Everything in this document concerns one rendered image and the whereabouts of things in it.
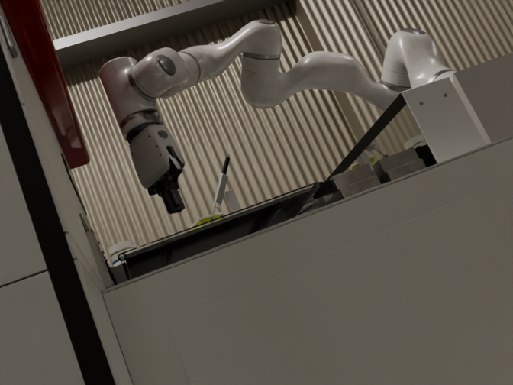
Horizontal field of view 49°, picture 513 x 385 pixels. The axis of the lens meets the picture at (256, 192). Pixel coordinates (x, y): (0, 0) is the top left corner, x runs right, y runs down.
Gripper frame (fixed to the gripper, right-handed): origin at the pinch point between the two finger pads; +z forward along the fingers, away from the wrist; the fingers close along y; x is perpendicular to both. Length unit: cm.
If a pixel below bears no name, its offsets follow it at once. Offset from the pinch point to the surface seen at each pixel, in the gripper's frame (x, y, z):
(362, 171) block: -21.4, -28.1, 10.3
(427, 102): -17, -47, 7
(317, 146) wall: -197, 91, -53
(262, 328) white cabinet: 20.5, -29.8, 29.0
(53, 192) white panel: 45, -37, 11
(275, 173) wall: -173, 109, -48
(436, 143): -15, -46, 14
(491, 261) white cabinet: -7, -48, 33
